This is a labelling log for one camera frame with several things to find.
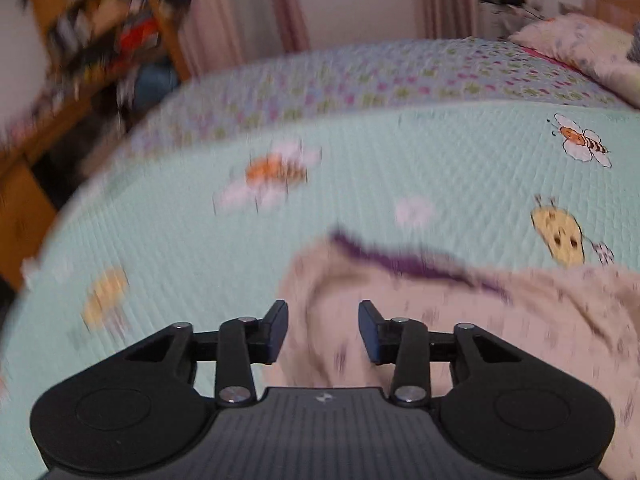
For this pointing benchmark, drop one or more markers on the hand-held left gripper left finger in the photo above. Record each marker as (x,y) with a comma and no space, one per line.
(277,332)

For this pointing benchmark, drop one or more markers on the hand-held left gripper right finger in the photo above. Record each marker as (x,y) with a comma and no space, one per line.
(370,334)

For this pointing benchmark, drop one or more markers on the pink printed pajama top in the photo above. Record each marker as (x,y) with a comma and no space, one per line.
(525,320)

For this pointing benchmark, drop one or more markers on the green bee print quilt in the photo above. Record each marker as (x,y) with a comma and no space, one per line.
(400,170)

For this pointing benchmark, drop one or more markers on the purple floral bed sheet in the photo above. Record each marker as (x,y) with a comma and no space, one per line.
(375,75)

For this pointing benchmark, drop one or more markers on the blue cloth bag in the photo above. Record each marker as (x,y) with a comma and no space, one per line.
(155,82)

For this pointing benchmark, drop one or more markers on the wooden desk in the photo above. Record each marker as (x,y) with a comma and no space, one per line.
(30,195)

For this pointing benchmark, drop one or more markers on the pink curtain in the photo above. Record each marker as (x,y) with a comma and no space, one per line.
(235,15)
(445,0)

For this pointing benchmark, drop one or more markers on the wooden bookshelf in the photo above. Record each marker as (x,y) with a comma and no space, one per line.
(100,20)

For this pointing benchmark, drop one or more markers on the pink floral pillow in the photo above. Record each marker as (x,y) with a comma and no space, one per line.
(585,45)

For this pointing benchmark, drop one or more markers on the wooden headboard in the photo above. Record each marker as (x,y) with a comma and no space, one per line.
(615,0)

